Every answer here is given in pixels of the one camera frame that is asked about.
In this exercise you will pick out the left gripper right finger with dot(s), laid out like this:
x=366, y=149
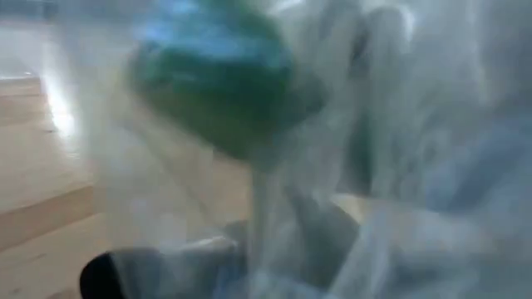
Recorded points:
x=320, y=236

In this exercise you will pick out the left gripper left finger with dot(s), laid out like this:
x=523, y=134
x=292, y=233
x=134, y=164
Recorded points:
x=99, y=274

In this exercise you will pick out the clear plastic bag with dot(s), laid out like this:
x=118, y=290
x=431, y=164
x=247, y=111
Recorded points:
x=415, y=145

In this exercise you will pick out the dark green elastic bandage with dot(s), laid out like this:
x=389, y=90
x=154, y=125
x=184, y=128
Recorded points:
x=224, y=99

